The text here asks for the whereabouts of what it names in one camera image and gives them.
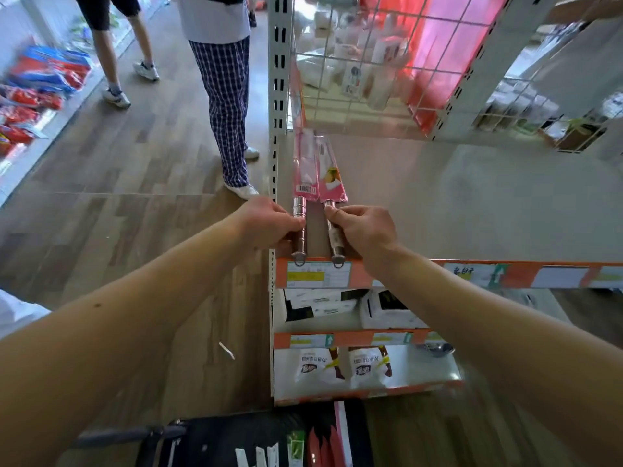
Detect wire mesh shelf panel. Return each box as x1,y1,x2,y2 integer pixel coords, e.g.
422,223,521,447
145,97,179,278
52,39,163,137
291,0,623,154

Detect pile of red blue packets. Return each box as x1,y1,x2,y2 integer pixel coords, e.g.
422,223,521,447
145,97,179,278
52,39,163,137
0,45,93,158

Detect group of white bottles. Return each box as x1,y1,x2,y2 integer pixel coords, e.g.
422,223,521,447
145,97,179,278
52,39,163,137
297,5,414,111

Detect steel tool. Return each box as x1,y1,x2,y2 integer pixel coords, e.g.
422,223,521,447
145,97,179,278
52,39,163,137
314,135,349,268
290,128,320,267

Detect person's right hand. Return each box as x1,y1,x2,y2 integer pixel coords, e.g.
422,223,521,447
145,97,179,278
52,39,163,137
324,204,406,279

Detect white and black box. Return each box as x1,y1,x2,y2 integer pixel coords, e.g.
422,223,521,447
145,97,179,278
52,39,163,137
360,289,430,330
283,288,371,322

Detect white green price label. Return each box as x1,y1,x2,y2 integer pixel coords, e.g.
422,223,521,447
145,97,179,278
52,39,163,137
442,263,508,289

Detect person's white clothing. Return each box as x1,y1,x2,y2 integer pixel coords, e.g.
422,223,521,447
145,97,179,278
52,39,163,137
0,289,52,338

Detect brown cardboard box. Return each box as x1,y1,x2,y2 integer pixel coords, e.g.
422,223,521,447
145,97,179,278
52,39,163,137
544,119,606,152

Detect person's left hand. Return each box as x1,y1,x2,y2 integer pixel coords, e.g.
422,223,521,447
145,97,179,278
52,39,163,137
235,197,307,251

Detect black shopping basket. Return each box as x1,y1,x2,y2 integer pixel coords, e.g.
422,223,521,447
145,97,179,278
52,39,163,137
73,399,375,467

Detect yellow white price label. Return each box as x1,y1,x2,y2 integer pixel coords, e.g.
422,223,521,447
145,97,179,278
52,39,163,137
286,261,352,289

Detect white snack bag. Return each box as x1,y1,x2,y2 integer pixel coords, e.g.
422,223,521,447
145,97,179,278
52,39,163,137
348,345,393,389
295,347,347,386

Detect person's left forearm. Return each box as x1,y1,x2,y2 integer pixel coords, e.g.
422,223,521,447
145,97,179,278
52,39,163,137
0,214,261,467

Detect white metal shelf unit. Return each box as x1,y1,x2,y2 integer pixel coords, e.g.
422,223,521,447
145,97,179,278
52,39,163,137
268,0,623,407

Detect person's right forearm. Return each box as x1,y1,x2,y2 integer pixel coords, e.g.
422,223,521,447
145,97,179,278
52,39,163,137
362,244,623,467

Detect red packets in basket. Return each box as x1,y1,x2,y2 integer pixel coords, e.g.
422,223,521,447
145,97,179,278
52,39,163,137
307,425,347,467

